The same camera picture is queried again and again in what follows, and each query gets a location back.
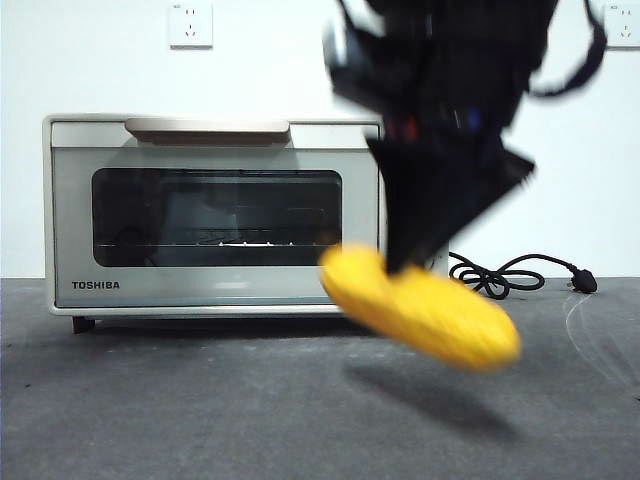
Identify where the yellow corn cob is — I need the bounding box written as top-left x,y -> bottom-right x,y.
319,243 -> 523,374

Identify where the glass oven door with handle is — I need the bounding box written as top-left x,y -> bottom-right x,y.
51,117 -> 387,309

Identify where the cream Toshiba toaster oven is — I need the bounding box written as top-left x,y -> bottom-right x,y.
42,113 -> 451,335

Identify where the black oven power cable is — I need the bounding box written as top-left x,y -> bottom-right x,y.
448,251 -> 599,300

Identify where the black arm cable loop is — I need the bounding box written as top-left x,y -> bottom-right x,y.
527,0 -> 609,99

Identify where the white wall socket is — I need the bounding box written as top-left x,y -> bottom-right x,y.
602,2 -> 640,51
168,2 -> 215,50

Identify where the metal wire oven rack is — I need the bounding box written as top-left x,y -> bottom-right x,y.
95,227 -> 341,250

